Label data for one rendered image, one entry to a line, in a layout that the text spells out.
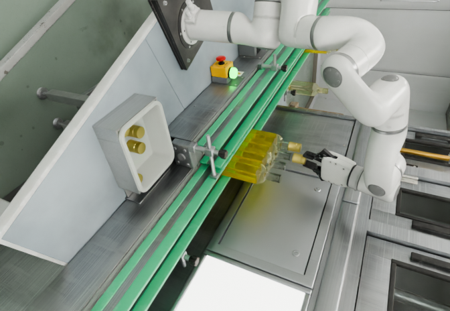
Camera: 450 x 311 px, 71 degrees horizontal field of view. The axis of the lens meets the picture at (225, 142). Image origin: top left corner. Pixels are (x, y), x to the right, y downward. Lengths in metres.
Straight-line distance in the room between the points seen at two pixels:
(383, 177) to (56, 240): 0.83
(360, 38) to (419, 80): 6.54
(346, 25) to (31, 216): 0.83
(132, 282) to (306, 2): 0.82
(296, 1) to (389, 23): 6.07
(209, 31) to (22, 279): 0.99
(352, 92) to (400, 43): 6.31
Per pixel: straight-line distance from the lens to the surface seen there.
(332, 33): 0.84
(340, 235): 1.11
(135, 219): 0.96
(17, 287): 1.28
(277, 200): 1.18
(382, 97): 0.78
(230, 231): 1.10
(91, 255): 0.93
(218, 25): 1.02
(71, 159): 0.84
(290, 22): 0.90
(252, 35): 0.98
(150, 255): 0.90
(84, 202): 0.91
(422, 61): 7.20
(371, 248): 1.15
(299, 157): 1.13
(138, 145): 0.91
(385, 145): 0.90
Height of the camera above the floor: 1.38
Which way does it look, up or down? 24 degrees down
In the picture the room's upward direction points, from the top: 102 degrees clockwise
